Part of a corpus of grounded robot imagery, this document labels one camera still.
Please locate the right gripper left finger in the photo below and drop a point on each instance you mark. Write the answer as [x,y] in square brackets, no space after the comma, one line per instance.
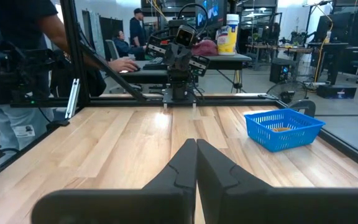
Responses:
[166,205]

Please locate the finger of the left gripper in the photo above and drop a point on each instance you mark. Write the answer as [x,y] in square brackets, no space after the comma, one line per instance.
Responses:
[172,57]
[186,59]

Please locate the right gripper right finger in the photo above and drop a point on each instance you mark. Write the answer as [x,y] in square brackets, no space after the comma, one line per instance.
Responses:
[244,205]

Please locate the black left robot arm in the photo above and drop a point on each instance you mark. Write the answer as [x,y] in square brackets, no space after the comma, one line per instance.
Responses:
[179,84]

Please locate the person's forearm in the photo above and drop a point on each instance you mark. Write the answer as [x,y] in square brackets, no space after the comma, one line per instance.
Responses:
[54,31]

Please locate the black keyboard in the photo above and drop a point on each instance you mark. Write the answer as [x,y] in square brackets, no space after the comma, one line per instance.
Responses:
[154,65]

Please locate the standing person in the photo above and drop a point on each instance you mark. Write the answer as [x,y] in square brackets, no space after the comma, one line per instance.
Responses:
[137,31]

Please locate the dark grey desk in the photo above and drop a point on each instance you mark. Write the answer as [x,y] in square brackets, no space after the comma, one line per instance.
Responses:
[148,76]

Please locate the seated person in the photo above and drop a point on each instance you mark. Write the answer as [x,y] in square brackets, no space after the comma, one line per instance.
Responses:
[124,46]

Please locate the person's hand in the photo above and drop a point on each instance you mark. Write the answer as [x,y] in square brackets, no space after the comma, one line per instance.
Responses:
[123,64]

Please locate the grey office chair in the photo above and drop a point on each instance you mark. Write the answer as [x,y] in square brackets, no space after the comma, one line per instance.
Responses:
[112,49]

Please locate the computer monitor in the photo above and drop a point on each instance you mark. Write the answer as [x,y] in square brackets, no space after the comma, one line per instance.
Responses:
[211,12]

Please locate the blue plastic basket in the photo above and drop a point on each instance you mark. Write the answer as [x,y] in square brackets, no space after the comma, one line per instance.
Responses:
[291,140]

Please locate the wooden workbench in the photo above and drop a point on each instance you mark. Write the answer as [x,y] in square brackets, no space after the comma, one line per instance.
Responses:
[278,48]

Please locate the black speaker box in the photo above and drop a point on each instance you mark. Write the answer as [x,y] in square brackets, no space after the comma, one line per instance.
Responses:
[280,71]

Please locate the black floor fan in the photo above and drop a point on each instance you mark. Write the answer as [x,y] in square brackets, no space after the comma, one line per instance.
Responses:
[287,93]

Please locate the flat black box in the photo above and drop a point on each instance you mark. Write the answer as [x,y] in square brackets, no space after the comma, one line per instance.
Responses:
[337,92]

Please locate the dark standing desk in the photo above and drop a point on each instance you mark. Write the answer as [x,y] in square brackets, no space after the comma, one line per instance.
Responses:
[334,46]

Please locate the white id badge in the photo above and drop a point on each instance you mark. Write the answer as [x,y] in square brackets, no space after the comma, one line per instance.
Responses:
[23,130]

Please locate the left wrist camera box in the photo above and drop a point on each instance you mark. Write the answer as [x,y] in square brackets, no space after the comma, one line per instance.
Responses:
[185,36]

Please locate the silver metal bracket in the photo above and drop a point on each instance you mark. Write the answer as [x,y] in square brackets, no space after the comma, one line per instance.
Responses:
[72,99]

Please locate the black frame clamp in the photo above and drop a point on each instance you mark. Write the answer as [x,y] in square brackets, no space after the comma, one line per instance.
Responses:
[303,102]

